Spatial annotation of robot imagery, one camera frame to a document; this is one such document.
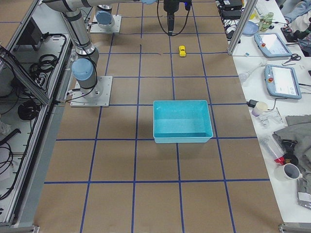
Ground upper teach pendant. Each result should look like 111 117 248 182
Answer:
254 33 292 58

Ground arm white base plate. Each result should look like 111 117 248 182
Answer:
70 76 113 107
89 15 122 34

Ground turquoise plastic bin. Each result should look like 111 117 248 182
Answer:
153 100 213 144

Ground light blue plate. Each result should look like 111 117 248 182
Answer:
242 21 259 36

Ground grey cloth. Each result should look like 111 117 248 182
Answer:
273 115 311 177

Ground white paper cup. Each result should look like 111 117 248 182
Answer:
251 101 268 117

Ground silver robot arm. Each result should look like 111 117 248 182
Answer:
163 0 192 36
43 0 123 67

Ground lower teach pendant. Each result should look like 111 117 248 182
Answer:
264 65 302 100

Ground yellow beetle toy car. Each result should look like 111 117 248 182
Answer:
178 45 187 57

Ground green tape rolls stack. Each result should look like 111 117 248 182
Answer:
259 12 274 32

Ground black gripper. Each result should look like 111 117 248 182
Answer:
167 13 175 34

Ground teach pendant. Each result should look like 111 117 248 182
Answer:
254 33 292 58
264 65 302 100

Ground black scissors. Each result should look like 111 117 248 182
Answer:
282 53 301 66

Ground white mug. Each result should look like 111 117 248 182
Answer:
274 164 303 181

